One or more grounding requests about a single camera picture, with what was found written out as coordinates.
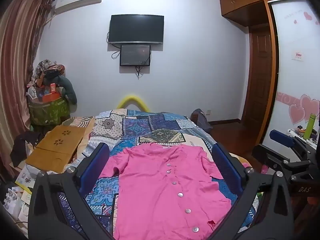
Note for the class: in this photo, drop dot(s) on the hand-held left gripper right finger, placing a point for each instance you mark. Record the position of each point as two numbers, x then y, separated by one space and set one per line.
226 163

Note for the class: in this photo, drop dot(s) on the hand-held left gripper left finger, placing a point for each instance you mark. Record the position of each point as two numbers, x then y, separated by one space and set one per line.
96 163

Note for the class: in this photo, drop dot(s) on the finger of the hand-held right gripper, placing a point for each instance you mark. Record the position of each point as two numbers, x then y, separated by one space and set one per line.
265 155
282 138

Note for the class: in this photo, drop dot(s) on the pink button shirt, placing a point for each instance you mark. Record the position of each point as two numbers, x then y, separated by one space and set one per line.
162 192

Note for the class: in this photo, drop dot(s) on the pile of patterned clothes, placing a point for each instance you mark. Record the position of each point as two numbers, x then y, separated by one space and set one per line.
46 70

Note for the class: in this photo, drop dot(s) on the green bottle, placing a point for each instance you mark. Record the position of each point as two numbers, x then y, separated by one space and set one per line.
309 127

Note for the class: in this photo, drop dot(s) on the wooden lap table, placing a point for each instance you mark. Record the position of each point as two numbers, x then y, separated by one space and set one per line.
57 145

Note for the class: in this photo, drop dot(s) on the blue-grey cloth on chair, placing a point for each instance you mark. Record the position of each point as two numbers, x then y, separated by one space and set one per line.
200 118

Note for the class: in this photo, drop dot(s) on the white heart-print wardrobe door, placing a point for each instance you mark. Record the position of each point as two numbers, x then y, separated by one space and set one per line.
295 80

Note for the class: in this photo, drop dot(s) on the brown wooden door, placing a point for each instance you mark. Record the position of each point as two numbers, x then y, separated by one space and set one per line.
261 80

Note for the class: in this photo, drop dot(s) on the patchwork bedspread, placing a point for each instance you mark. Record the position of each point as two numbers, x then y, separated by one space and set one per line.
155 127

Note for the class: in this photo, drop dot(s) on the yellow foam tube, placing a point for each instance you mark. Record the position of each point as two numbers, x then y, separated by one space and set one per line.
125 100

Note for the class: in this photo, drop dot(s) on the printed paper leaflet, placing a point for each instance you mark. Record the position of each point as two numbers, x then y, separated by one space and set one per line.
26 178

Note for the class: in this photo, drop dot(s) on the dark grey cloth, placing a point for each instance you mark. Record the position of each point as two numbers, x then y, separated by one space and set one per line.
67 90

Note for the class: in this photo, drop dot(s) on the orange box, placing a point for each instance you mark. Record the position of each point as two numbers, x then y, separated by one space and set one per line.
48 93

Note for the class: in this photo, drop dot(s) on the pile of white packets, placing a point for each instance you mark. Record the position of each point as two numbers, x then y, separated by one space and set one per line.
15 202

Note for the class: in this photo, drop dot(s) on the striped brown curtain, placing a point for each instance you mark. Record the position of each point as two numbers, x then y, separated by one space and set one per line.
17 67

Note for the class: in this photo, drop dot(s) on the wooden overhead cabinet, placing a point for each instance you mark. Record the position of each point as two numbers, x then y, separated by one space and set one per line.
245 2

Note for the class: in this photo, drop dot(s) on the white air conditioner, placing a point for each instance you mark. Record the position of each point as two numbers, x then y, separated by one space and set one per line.
77 1

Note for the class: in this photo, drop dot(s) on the white wall socket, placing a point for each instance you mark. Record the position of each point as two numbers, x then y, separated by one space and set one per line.
208 112

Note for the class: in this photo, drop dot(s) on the small black wall monitor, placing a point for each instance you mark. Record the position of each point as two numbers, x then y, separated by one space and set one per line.
135 55

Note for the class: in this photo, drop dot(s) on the black wall television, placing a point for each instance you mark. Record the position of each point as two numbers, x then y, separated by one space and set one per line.
136 28

